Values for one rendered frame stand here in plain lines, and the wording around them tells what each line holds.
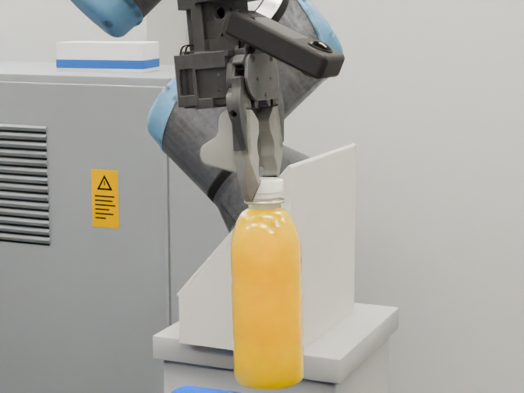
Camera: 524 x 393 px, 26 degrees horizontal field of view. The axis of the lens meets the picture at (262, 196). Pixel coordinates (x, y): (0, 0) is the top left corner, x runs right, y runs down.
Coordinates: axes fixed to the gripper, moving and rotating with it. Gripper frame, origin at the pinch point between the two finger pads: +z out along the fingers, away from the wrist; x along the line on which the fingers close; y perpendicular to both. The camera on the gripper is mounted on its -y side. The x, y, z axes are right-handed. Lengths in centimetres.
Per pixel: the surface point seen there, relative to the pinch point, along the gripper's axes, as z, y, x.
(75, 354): 54, 123, -131
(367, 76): -11, 85, -258
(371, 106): -1, 84, -258
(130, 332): 48, 106, -132
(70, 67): -20, 123, -143
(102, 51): -23, 114, -145
